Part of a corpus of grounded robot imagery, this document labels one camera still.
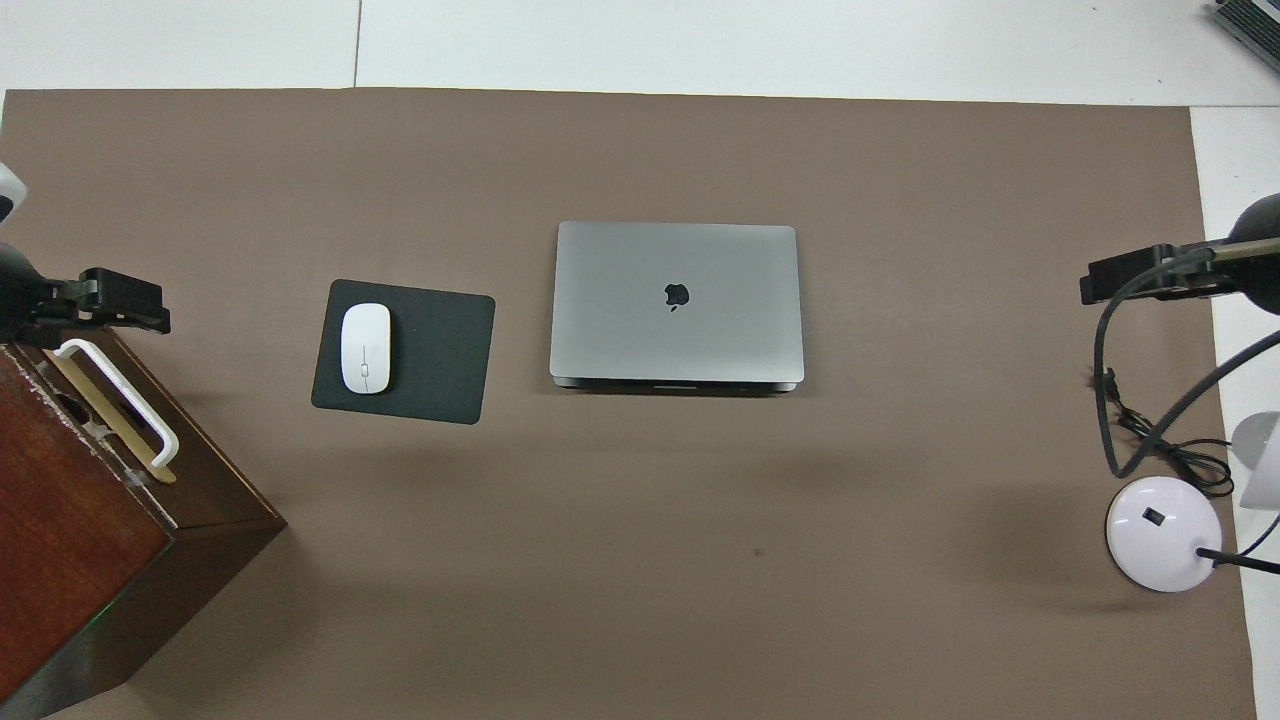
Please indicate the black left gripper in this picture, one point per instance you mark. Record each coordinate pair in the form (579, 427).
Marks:
(18, 295)

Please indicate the black mouse pad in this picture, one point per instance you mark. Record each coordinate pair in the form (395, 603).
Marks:
(440, 360)

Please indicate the brown table mat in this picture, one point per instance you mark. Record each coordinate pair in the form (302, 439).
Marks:
(700, 550)

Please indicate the grey aluminium laptop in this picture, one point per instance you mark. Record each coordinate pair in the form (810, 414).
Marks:
(700, 340)

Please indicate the grey ribbed device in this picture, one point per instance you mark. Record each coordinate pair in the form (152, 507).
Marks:
(1255, 25)

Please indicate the dark brown wooden box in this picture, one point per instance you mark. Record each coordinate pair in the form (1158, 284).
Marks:
(80, 520)

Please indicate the white computer mouse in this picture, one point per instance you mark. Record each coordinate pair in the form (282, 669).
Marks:
(365, 348)

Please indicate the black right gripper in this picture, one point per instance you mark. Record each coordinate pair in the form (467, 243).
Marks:
(1260, 270)

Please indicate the white desk lamp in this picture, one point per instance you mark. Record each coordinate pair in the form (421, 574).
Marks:
(1165, 540)

